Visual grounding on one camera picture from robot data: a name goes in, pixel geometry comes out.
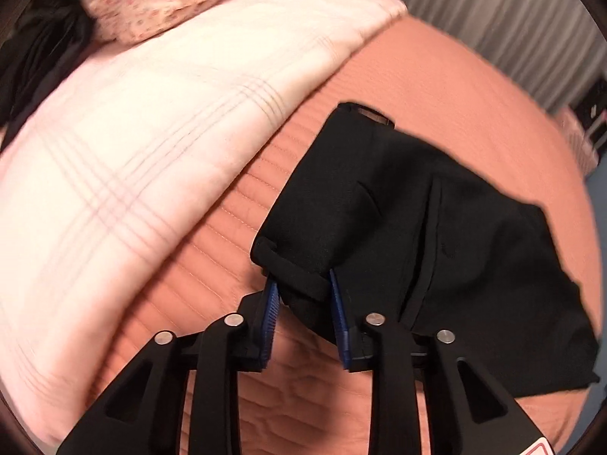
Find black pants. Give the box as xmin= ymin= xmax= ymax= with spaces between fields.
xmin=251 ymin=103 xmax=599 ymax=397

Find white pink folded blanket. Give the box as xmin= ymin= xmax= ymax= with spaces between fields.
xmin=1 ymin=0 xmax=407 ymax=445

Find pink hard-shell suitcase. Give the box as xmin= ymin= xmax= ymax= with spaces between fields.
xmin=555 ymin=106 xmax=599 ymax=177

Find pink quilted bedspread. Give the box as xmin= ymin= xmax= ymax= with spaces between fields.
xmin=91 ymin=17 xmax=603 ymax=454

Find black clothes pile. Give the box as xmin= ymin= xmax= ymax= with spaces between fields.
xmin=1 ymin=0 xmax=94 ymax=149

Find grey pleated curtain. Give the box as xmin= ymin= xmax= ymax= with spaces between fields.
xmin=402 ymin=0 xmax=606 ymax=112

